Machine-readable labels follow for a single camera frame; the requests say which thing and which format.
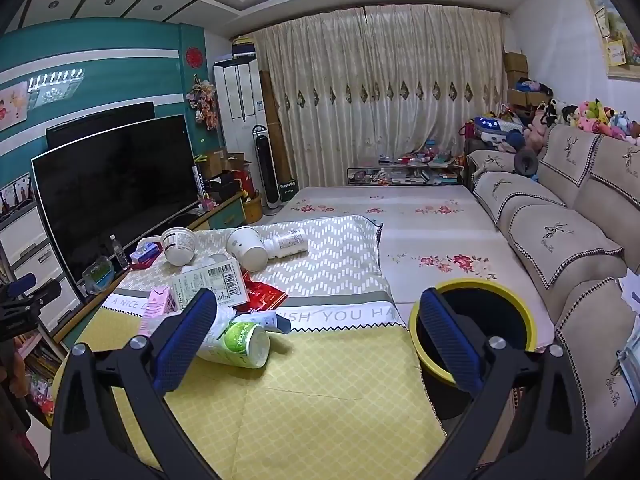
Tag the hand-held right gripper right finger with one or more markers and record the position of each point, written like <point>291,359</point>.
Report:
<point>450,340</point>

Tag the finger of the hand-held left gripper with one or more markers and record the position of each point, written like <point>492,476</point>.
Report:
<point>22,283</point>

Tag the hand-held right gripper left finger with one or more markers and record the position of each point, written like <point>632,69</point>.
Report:
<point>185,340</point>

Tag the small pink box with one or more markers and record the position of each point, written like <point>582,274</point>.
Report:
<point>160,305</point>

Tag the yellow-rimmed dark trash bin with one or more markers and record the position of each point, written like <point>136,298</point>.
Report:
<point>505,320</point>

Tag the white barcode box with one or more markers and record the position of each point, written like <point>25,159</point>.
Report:
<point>210,280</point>

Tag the red foil packet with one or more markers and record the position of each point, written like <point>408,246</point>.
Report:
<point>262,299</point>

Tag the white instant noodle bowl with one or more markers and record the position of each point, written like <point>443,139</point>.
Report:
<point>177,247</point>

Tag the white paper cup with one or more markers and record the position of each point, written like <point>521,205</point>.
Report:
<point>245,247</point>

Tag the white plastic bottle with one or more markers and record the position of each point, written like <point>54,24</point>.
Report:
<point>287,244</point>

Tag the white drawer cabinet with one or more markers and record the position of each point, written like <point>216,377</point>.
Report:
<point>25,245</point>

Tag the bookshelf with books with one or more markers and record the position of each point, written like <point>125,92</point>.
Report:
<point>37,375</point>

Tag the glass ashtray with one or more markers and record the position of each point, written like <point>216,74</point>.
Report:
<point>97,275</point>

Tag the blue tissue pack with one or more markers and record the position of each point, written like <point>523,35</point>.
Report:
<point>146,251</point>

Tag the clear water bottle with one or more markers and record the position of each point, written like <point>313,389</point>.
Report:
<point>119,252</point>

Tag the white floral mat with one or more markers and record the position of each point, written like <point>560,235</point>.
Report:
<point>425,220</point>

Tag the person's dark red clothing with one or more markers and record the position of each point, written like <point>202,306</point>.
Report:
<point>15,440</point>

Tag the teal television cabinet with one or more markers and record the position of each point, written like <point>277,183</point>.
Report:
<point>222,219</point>

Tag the large black television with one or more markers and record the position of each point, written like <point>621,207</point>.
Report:
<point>115,190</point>

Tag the yellow patterned tablecloth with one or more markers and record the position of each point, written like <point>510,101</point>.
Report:
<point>325,385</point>

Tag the beige sofa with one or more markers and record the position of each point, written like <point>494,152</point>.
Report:
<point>550,240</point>

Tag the yellow basket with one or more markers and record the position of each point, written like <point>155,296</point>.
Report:
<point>253,210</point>

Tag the red bag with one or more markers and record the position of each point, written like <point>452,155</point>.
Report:
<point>245,182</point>

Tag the cluttered glass coffee table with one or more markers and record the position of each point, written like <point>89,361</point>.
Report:
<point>400,175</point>

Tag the smaller black television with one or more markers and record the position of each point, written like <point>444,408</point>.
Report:
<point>100,122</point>

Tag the clear plastic bag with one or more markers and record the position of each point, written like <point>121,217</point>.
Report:
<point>631,360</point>

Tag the open cardboard boxes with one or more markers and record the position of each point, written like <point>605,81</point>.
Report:
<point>217,160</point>

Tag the green box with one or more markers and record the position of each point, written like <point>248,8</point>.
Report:
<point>288,187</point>

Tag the white papers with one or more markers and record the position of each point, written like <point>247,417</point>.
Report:
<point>631,290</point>

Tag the black tower fan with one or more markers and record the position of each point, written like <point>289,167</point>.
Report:
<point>265,165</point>

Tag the grey neck pillow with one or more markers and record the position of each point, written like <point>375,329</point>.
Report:
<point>525,162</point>

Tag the blue star-print bag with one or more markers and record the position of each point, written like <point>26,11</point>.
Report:
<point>492,127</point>

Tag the hanging artificial flowers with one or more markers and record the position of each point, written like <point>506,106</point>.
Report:
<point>205,102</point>

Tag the white standing air conditioner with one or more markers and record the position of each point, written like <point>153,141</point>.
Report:
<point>235,95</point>

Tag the beige embroidered curtain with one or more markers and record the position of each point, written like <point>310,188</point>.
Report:
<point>375,85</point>

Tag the row of plush toys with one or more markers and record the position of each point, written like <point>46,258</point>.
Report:
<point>590,112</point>

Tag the stack of cardboard boxes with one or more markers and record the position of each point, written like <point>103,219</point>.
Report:
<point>515,67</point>

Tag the dark blue box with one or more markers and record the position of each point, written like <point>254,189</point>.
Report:
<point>244,46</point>

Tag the framed flower painting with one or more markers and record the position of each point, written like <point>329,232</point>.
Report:
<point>617,25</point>

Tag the wall photo poster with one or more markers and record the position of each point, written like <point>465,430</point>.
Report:
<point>15,195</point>

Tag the children wall poster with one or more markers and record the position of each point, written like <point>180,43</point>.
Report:
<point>12,105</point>

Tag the red round wall ornament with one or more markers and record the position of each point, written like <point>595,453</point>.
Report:
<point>195,56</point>

